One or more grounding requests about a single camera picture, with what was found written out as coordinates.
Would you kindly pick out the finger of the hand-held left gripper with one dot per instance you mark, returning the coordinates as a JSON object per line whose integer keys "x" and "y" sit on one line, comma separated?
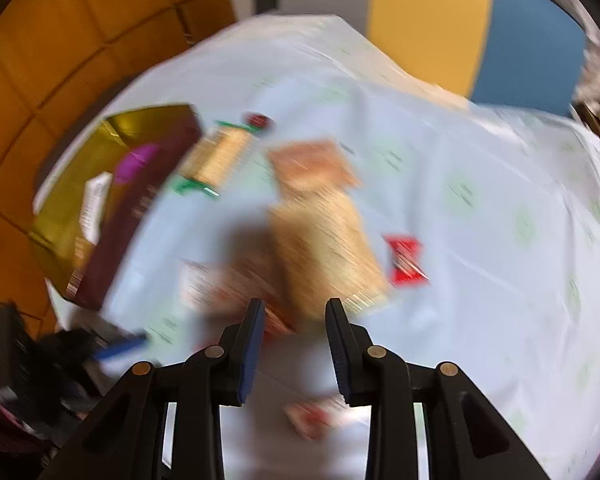
{"x": 120, "y": 347}

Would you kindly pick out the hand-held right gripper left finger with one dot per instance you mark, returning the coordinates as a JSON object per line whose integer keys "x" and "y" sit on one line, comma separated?
{"x": 247, "y": 355}

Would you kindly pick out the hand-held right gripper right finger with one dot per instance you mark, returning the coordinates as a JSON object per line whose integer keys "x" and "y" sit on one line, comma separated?
{"x": 337, "y": 355}

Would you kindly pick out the large golden pastry packet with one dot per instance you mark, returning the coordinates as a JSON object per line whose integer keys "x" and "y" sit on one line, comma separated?
{"x": 325, "y": 255}

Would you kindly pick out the maroon and gold gift box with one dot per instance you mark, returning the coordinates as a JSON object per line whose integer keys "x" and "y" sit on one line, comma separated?
{"x": 125, "y": 220}

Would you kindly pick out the cracker packet with green ends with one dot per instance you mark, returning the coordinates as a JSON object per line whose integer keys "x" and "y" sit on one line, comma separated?
{"x": 217, "y": 157}

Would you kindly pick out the pink floral candy packet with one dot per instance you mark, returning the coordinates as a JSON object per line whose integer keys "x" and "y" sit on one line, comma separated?
{"x": 315, "y": 416}

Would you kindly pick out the red and white snack packet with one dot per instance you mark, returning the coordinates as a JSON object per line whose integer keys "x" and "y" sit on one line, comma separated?
{"x": 215, "y": 285}

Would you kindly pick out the bright red candy wrapper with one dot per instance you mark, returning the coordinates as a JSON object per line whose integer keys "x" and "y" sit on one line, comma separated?
{"x": 405, "y": 260}

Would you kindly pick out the white tablecloth with green faces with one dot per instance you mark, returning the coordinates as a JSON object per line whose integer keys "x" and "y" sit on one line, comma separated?
{"x": 470, "y": 310}

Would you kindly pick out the white paper card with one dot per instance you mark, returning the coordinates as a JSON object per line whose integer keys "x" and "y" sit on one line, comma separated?
{"x": 95, "y": 205}

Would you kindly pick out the purple packet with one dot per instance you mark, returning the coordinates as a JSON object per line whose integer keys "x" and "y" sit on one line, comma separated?
{"x": 136, "y": 165}

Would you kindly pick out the orange layered pastry packet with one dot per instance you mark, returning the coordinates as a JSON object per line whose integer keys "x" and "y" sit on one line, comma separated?
{"x": 310, "y": 167}

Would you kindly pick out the small dark red candy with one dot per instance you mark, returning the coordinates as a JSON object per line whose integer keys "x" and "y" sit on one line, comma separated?
{"x": 257, "y": 121}

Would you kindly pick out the yellow panel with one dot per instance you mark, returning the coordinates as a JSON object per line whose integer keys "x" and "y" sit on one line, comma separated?
{"x": 425, "y": 25}

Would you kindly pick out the blue chair backrest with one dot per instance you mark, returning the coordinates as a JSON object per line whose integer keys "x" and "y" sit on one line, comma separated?
{"x": 530, "y": 45}

